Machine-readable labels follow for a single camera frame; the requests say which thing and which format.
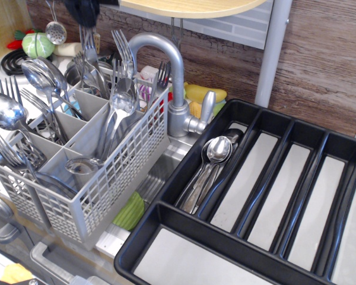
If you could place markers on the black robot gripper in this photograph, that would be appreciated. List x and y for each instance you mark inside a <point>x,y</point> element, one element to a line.
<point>86,12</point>

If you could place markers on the small silver teaspoon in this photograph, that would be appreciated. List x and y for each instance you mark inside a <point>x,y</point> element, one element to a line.
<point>91,58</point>

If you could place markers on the silver spoon back left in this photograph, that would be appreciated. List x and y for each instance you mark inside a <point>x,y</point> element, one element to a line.
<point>43,83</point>

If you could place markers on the large spoon centre basket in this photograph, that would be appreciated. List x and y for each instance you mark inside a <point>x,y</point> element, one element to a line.
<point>121,105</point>

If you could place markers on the fork right basket edge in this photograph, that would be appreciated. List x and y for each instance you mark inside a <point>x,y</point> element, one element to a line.
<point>160,82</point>

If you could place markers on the large silver spoon left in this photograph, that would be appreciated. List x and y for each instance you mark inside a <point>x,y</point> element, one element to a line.
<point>13,118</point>

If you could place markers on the spoon lying front basket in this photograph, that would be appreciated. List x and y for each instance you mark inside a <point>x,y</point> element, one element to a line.
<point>83,165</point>

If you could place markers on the grey plastic cutlery basket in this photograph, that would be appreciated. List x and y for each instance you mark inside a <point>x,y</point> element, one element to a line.
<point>97,197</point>

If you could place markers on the top spoon in tray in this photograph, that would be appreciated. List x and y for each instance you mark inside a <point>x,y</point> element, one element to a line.
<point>213,153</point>

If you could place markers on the black cutlery tray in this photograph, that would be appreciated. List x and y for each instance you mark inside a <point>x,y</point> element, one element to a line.
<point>282,211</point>

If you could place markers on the small metal strainer ladle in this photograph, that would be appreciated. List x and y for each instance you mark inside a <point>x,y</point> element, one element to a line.
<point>55,31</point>

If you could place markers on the tall silver fork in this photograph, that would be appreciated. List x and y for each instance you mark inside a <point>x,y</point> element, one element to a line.
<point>125,52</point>

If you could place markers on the green toy cabbage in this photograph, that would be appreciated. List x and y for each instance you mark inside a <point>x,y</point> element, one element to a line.
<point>37,44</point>

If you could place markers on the fork back compartment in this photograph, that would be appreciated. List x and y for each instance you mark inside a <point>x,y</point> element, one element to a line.
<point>90,76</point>

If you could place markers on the red toy pepper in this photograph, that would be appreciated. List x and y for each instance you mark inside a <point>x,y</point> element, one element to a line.
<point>18,39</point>

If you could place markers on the black stove burner coil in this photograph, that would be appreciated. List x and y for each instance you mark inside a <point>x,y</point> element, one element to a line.
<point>11,63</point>

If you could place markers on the wooden round shelf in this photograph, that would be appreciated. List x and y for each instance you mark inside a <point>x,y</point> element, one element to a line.
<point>193,9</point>

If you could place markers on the fork far left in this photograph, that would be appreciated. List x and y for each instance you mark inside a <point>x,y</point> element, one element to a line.
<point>9,87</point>

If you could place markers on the yellow toy fruit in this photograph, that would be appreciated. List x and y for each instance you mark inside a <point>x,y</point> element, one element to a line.
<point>197,93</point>

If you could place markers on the silver sink faucet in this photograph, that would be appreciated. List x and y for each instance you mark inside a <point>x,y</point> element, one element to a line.
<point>179,120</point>

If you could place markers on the fork cluster front left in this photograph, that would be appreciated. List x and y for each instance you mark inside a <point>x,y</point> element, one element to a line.
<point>24,160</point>

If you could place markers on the grey metal pole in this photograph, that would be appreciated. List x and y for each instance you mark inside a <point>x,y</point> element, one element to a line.
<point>274,41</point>

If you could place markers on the green toy vegetable in sink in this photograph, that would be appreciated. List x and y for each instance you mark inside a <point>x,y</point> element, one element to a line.
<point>130,214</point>

